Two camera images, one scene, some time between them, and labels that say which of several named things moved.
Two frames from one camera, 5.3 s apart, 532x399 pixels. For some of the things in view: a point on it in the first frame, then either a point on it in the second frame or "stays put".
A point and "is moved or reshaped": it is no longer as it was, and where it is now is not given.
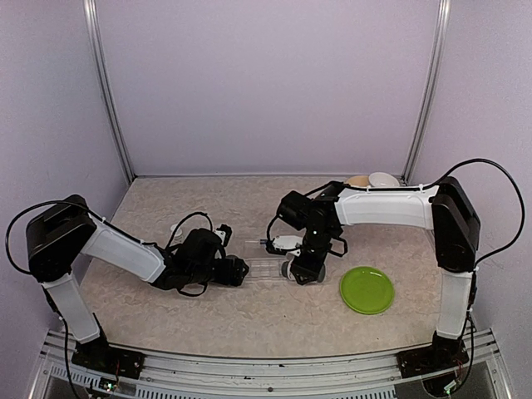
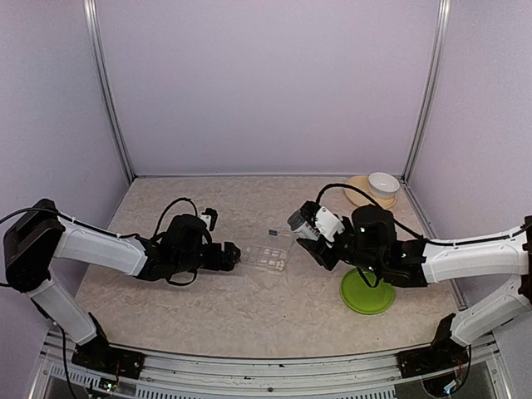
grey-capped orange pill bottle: [286, 269] is moved or reshaped
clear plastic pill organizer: [263, 268] is moved or reshaped
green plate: [366, 290] stays put
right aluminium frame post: [430, 100] stays put
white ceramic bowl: [383, 179] stays put
